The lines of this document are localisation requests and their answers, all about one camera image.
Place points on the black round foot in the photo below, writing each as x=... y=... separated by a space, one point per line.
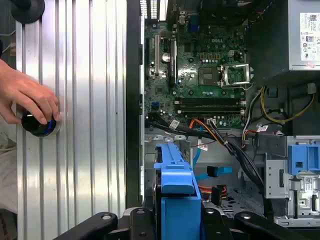
x=28 y=10

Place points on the black RAM slot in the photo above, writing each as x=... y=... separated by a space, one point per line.
x=210 y=100
x=210 y=110

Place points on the white expansion slot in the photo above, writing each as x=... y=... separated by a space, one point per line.
x=157 y=55

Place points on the black expansion slot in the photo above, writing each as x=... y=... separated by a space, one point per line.
x=173 y=65

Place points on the person's pale garment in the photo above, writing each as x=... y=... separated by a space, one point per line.
x=7 y=170

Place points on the grey power supply with labels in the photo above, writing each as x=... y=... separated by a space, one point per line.
x=305 y=35

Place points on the black open PC case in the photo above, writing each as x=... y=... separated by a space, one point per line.
x=133 y=100

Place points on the metal disk bay blue latch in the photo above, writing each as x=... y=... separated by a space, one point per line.
x=300 y=175

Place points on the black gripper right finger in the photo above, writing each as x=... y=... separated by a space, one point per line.
x=213 y=225

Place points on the metal socket cover frame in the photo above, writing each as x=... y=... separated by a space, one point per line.
x=236 y=66

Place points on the CPU socket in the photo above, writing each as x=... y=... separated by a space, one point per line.
x=208 y=75

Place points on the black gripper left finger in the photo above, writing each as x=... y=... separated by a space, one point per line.
x=140 y=225

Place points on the person's bare hand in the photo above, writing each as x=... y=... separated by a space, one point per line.
x=25 y=90

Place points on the hard disk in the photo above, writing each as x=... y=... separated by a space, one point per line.
x=177 y=175

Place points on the green Dell motherboard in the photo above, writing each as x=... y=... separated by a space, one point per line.
x=192 y=50

